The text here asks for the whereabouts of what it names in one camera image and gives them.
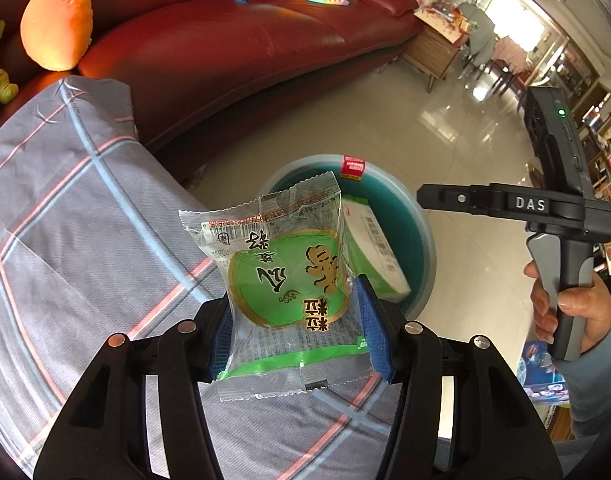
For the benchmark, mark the white green cardboard box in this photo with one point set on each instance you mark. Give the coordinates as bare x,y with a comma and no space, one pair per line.
375,250

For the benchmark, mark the person's right forearm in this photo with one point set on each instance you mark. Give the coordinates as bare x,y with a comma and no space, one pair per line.
595,390

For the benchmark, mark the red label sticker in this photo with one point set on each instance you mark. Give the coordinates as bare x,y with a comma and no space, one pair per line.
352,168

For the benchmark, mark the orange carrot plush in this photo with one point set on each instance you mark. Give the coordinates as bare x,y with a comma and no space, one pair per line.
55,25

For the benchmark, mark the dark red leather sofa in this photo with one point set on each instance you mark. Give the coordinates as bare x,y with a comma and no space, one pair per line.
210,60

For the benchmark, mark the person's right hand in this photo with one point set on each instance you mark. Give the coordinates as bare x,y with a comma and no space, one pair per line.
600,310

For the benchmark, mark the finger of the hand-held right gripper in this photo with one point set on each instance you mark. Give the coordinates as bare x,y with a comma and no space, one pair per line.
450,200

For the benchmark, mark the grey chair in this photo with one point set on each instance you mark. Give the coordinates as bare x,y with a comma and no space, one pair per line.
478,35

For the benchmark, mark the plaid grey cloth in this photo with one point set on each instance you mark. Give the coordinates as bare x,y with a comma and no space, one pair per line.
85,210

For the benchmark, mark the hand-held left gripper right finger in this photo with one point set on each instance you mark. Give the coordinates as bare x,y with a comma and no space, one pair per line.
375,332

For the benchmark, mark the green clear snack wrapper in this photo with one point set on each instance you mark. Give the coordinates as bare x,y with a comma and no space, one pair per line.
285,280

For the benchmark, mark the teal round bin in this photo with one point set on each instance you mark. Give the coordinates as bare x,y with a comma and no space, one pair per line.
385,220

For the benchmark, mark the blue printed box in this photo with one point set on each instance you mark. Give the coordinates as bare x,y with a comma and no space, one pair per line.
543,375

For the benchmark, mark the wooden side table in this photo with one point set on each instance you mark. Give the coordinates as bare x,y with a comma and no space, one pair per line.
430,55

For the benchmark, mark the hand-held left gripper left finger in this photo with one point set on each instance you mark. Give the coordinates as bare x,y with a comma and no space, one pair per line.
223,345

